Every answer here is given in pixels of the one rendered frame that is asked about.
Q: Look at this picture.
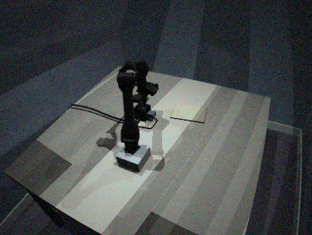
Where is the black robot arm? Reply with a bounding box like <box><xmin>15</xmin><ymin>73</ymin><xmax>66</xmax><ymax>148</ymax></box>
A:
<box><xmin>117</xmin><ymin>61</ymin><xmax>159</xmax><ymax>155</ymax></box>

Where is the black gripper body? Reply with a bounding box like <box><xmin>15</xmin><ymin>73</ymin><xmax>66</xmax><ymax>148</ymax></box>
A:
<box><xmin>133</xmin><ymin>81</ymin><xmax>148</xmax><ymax>103</ymax></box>

